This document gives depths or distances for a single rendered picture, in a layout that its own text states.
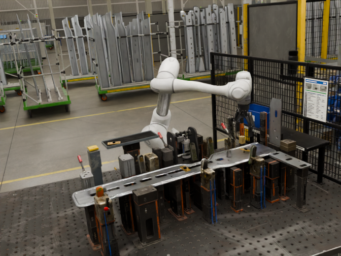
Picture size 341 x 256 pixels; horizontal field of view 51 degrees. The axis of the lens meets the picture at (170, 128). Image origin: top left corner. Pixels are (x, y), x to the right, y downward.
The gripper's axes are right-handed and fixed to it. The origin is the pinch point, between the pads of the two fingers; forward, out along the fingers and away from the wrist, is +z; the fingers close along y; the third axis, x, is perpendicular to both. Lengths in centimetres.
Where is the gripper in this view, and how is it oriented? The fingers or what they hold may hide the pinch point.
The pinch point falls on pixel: (243, 132)
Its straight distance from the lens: 248.0
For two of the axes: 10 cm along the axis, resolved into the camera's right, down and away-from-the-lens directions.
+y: 4.5, 2.4, -8.6
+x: 8.9, -2.0, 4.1
